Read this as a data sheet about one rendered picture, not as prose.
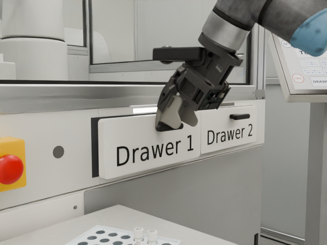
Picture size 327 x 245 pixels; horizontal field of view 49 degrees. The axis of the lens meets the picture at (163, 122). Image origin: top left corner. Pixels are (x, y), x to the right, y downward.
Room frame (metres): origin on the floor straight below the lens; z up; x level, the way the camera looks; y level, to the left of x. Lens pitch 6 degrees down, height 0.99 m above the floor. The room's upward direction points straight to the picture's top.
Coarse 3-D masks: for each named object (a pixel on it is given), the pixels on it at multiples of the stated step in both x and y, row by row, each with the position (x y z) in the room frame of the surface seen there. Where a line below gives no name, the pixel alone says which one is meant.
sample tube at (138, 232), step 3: (135, 228) 0.43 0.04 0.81; (138, 228) 0.43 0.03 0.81; (141, 228) 0.43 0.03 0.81; (135, 231) 0.42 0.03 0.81; (138, 231) 0.42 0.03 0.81; (141, 231) 0.42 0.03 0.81; (135, 234) 0.42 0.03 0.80; (138, 234) 0.42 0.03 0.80; (141, 234) 0.42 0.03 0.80; (135, 237) 0.42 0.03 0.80; (138, 237) 0.42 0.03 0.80; (141, 237) 0.42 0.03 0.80; (135, 240) 0.43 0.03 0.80; (138, 240) 0.42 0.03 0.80; (141, 240) 0.43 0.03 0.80
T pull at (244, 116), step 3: (231, 114) 0.97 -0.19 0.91; (234, 114) 0.96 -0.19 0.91; (237, 114) 0.96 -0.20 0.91; (240, 114) 0.95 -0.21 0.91; (243, 114) 0.96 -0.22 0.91; (246, 114) 0.97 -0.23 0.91; (249, 114) 0.98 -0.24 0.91; (231, 117) 0.96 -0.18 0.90; (234, 117) 0.93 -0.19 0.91; (237, 117) 0.93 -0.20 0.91; (240, 117) 0.94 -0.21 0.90; (243, 117) 0.95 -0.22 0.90; (246, 117) 0.97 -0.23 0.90; (249, 117) 0.98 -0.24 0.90
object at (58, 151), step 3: (57, 147) 0.60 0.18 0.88; (60, 147) 0.60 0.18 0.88; (54, 150) 0.59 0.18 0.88; (57, 150) 0.60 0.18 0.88; (60, 150) 0.60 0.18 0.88; (63, 150) 0.61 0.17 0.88; (54, 153) 0.59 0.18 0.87; (57, 153) 0.60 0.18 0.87; (60, 153) 0.60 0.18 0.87; (63, 153) 0.61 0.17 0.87; (54, 156) 0.59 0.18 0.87; (57, 156) 0.60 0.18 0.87; (60, 156) 0.60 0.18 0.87
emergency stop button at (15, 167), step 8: (0, 160) 0.46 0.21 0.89; (8, 160) 0.46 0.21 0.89; (16, 160) 0.47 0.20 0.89; (0, 168) 0.46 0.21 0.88; (8, 168) 0.46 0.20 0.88; (16, 168) 0.47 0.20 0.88; (0, 176) 0.46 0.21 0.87; (8, 176) 0.46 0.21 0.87; (16, 176) 0.47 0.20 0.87; (8, 184) 0.47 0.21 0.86
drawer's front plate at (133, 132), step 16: (112, 128) 0.64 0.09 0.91; (128, 128) 0.67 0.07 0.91; (144, 128) 0.70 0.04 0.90; (192, 128) 0.82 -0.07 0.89; (112, 144) 0.64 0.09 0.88; (128, 144) 0.67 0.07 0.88; (144, 144) 0.70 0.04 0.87; (160, 144) 0.74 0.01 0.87; (192, 144) 0.82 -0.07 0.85; (112, 160) 0.64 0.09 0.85; (128, 160) 0.67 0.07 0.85; (160, 160) 0.74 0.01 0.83; (176, 160) 0.78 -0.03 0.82; (112, 176) 0.64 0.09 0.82
